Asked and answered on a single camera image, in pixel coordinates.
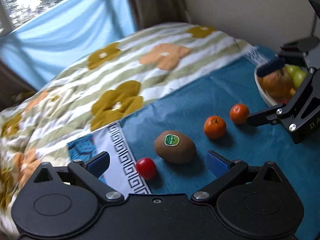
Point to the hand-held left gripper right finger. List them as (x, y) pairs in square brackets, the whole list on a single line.
[(216, 162)]

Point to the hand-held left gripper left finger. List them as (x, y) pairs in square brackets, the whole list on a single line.
[(100, 163)]

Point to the small mandarin with stem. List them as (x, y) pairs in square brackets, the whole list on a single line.
[(215, 128)]

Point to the floral striped quilt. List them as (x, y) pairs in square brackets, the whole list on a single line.
[(75, 80)]

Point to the white bowl of fruit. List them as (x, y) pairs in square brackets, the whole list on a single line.
[(262, 93)]

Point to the brownish wrinkled apple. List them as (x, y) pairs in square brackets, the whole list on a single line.
[(275, 81)]

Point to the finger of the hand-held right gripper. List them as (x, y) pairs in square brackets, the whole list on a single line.
[(262, 117), (271, 67)]

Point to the kiwi with green sticker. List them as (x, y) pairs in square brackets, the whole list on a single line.
[(175, 147)]

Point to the green apple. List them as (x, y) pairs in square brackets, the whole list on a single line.
[(293, 70), (300, 78)]

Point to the brown curtain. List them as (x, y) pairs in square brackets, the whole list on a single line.
[(155, 2)]

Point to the blue patterned tablecloth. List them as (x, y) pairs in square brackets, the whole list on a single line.
[(187, 100)]

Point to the red cherry tomato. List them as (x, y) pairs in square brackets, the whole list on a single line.
[(146, 168)]

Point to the light blue window cloth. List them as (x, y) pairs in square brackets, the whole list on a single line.
[(70, 25)]

